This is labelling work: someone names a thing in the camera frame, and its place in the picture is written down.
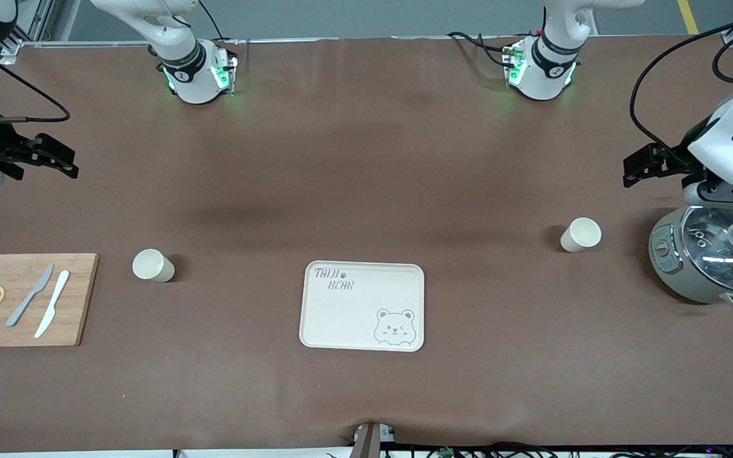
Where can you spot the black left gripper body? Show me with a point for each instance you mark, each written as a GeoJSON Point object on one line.
{"type": "Point", "coordinates": [681, 154]}

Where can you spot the white IKEA cup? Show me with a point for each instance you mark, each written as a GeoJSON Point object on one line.
{"type": "Point", "coordinates": [150, 265]}
{"type": "Point", "coordinates": [579, 235]}

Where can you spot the grey-green electric pot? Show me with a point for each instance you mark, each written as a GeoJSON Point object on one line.
{"type": "Point", "coordinates": [669, 267]}

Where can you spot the glass pot lid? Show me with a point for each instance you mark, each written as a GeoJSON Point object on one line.
{"type": "Point", "coordinates": [716, 254]}

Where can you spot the grey plastic knife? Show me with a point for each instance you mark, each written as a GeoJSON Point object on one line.
{"type": "Point", "coordinates": [29, 296]}

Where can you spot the white plastic knife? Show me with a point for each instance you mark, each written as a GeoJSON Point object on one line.
{"type": "Point", "coordinates": [53, 302]}

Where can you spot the bamboo cutting board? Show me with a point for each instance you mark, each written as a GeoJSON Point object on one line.
{"type": "Point", "coordinates": [80, 299]}

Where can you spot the brown table mat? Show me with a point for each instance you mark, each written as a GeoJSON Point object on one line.
{"type": "Point", "coordinates": [366, 191]}

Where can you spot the cream bear print tray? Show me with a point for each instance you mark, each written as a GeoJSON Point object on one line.
{"type": "Point", "coordinates": [354, 318]}

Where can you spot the metal table edge clamp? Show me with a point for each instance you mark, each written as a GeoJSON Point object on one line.
{"type": "Point", "coordinates": [366, 442]}

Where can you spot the aluminium frame rail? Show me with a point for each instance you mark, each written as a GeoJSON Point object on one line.
{"type": "Point", "coordinates": [118, 44]}

